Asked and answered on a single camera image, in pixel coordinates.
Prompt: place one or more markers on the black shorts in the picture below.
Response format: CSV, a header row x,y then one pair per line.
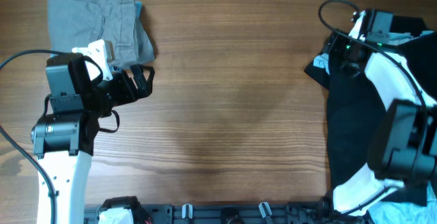
x,y
355,110

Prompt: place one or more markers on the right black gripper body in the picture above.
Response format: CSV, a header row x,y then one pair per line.
x,y
343,45

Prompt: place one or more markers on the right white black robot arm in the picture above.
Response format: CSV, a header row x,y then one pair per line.
x,y
381,122

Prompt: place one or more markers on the folded grey trousers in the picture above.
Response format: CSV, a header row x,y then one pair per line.
x,y
95,26

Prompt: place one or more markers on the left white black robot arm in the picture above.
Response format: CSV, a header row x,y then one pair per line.
x,y
63,141

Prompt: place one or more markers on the light blue t-shirt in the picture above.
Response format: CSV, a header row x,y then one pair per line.
x,y
391,212

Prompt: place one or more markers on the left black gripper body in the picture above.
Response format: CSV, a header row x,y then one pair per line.
x,y
106,95

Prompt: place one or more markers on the folded light blue garment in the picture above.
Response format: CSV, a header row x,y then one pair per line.
x,y
138,7

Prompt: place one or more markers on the black garment under pile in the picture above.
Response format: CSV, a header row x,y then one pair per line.
x,y
406,24

